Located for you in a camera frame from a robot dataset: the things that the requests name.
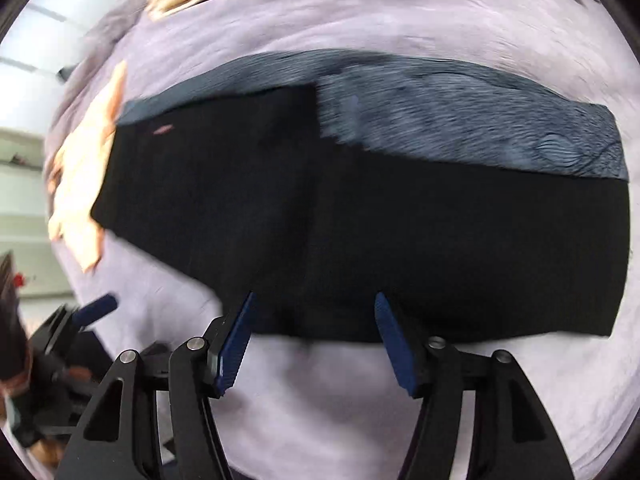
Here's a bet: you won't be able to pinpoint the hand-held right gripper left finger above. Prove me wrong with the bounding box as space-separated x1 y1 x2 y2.
55 290 258 480

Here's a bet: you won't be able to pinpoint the peach cloth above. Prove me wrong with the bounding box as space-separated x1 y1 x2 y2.
47 60 129 274

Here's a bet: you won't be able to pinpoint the lilac embossed blanket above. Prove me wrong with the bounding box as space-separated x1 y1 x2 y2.
42 0 640 480

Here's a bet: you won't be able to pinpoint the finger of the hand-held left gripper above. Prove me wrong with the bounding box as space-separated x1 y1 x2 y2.
72 294 119 329
32 305 83 348

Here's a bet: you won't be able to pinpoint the black pants with floral stripe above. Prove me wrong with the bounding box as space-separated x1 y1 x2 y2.
90 49 632 346

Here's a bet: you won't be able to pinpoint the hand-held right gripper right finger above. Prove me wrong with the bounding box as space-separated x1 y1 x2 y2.
374 291 576 480

